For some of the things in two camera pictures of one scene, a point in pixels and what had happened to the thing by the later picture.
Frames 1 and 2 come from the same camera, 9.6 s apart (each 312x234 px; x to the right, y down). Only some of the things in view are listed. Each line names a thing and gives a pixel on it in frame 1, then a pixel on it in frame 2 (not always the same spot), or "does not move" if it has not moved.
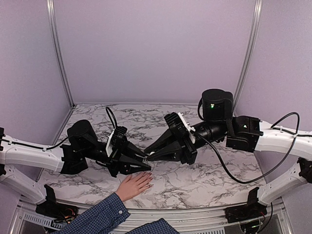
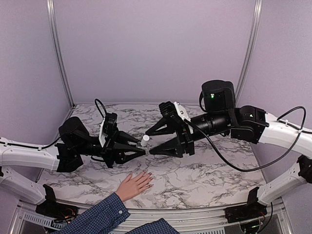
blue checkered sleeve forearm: x=100 y=218 does not move
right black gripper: x=183 y=150 to x=185 y=140
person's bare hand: x=134 y=185 does not move
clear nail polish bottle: x=152 y=164 to x=145 y=140
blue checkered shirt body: x=159 y=226 does not move
